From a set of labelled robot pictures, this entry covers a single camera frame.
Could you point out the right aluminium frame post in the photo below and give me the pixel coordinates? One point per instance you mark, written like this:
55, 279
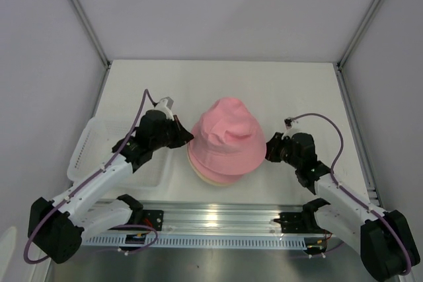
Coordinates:
365, 22

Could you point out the beige bucket hat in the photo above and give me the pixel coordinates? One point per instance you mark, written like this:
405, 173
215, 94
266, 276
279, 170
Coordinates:
209, 176

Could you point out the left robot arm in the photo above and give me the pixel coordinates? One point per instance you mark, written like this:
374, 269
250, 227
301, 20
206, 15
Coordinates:
59, 226

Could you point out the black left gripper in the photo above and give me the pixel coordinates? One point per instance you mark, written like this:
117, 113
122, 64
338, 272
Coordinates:
182, 136

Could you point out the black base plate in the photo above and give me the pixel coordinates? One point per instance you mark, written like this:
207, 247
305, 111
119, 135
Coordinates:
297, 222
148, 217

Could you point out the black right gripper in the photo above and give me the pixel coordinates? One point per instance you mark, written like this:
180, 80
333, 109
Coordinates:
273, 144

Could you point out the white slotted cable duct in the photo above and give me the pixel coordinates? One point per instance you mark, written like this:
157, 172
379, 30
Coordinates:
272, 242

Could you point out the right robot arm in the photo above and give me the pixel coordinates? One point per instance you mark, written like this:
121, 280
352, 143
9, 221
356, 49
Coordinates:
383, 239

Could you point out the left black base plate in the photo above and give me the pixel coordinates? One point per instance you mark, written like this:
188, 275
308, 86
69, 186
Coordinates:
148, 217

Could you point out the aluminium mounting rail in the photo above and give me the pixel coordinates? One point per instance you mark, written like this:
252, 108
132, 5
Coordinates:
231, 219

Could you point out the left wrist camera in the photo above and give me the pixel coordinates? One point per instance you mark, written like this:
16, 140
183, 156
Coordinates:
164, 105

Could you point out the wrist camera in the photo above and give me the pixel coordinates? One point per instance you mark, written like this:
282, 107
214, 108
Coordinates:
291, 128
164, 105

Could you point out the left aluminium frame post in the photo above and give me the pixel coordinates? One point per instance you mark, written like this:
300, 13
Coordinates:
89, 31

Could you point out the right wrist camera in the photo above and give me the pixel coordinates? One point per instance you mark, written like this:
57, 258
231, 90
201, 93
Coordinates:
291, 128

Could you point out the white plastic basket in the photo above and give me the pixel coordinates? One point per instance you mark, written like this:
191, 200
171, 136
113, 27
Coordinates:
95, 148

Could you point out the aluminium frame post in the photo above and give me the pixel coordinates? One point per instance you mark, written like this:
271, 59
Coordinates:
365, 22
89, 31

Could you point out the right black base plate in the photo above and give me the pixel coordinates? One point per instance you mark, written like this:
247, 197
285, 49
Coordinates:
297, 222

